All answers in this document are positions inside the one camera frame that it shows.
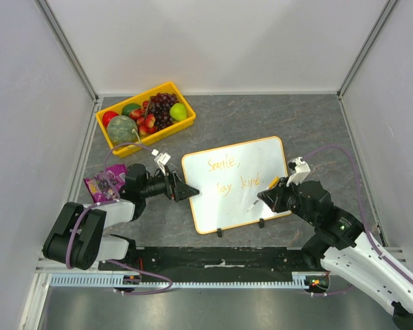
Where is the green lime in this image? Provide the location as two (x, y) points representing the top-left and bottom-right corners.
(121, 103), (141, 116)

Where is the purple snack bag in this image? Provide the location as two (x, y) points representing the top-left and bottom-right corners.
(83, 164), (127, 203)

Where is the cable duct rail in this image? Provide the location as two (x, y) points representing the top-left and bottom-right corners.
(50, 273), (309, 289)

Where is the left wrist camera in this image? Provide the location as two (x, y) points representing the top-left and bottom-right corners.
(151, 149), (171, 172)

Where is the whiteboard with yellow frame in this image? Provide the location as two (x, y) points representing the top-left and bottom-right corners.
(182, 136), (291, 234)

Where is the red apple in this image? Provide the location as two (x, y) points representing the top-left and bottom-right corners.
(102, 111), (118, 127)

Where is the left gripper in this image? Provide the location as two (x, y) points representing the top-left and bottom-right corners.
(140, 165), (199, 202)

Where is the purple grape bunch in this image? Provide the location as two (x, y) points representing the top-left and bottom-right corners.
(148, 93), (179, 131)

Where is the green pear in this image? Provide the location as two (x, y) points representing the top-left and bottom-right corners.
(169, 102), (188, 122)

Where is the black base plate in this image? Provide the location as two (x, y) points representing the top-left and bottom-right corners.
(98, 245), (331, 285)

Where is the green melon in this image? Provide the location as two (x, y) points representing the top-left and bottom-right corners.
(107, 115), (138, 144)

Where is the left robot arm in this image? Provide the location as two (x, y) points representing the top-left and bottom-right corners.
(43, 164), (200, 270)

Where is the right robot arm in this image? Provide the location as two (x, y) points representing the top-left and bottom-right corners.
(257, 177), (413, 329)

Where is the red cherries cluster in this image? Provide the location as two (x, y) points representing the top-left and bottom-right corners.
(129, 100), (157, 136)

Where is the yellow plastic bin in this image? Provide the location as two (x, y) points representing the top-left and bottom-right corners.
(96, 82), (196, 158)

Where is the white marker with yellow cap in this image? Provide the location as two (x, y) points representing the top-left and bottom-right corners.
(247, 177), (280, 212)

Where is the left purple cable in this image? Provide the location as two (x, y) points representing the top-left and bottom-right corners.
(65, 142), (173, 296)

